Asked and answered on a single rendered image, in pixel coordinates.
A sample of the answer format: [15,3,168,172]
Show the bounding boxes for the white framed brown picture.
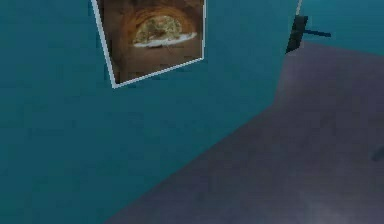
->
[90,0,207,90]

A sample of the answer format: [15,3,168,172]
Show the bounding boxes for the black door handle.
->
[285,14,332,55]

